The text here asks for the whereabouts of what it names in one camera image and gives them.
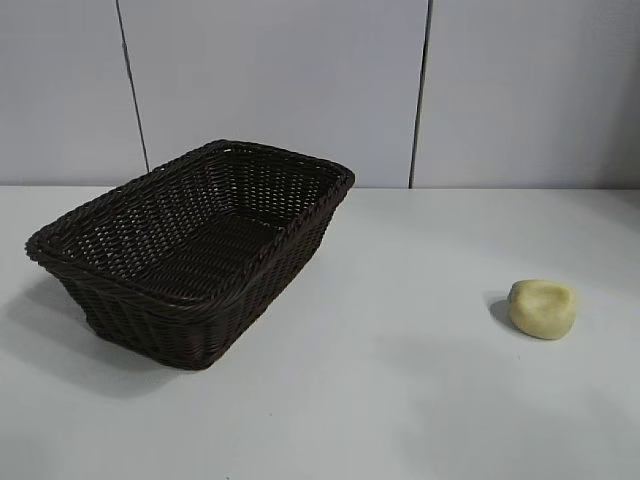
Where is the dark brown wicker basket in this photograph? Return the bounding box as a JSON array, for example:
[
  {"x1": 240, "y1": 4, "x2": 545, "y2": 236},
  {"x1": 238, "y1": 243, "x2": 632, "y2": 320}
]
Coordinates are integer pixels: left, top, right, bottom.
[{"x1": 24, "y1": 139, "x2": 356, "y2": 371}]

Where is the pale yellow egg yolk pastry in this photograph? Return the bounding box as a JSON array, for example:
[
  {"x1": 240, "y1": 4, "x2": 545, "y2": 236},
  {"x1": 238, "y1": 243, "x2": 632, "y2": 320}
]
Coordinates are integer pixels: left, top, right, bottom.
[{"x1": 507, "y1": 278, "x2": 580, "y2": 342}]

